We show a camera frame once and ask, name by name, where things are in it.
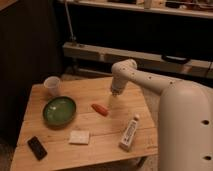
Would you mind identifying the translucent yellowish gripper finger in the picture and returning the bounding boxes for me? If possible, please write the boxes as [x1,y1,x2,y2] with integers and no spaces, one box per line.
[107,95,114,108]

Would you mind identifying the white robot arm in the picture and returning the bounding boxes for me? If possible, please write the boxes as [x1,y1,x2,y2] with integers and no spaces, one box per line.
[111,59,213,171]

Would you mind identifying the orange carrot-shaped eraser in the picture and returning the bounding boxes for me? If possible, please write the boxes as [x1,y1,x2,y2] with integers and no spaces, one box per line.
[91,104,108,116]

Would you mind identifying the white sponge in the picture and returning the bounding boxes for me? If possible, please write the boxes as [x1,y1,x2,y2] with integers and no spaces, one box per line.
[69,130,90,144]

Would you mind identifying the white glue bottle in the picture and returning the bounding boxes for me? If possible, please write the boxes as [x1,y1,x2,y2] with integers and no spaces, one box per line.
[119,115,140,151]

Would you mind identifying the wooden table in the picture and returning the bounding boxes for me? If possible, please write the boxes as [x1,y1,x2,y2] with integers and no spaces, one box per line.
[10,77,157,171]

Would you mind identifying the green round plate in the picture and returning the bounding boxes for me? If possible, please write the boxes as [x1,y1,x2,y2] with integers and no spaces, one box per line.
[42,96,77,126]

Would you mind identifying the clear plastic cup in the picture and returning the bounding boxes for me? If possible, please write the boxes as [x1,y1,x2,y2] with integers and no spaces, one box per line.
[44,76,60,96]

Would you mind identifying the long white shelf board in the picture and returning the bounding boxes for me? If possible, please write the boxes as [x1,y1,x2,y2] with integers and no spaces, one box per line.
[63,42,213,79]

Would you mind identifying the black remote control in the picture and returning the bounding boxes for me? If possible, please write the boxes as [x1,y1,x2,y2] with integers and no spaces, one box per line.
[27,136,47,160]

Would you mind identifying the upper white shelf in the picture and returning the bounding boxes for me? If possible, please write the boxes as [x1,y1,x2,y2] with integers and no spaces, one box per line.
[57,0,213,19]

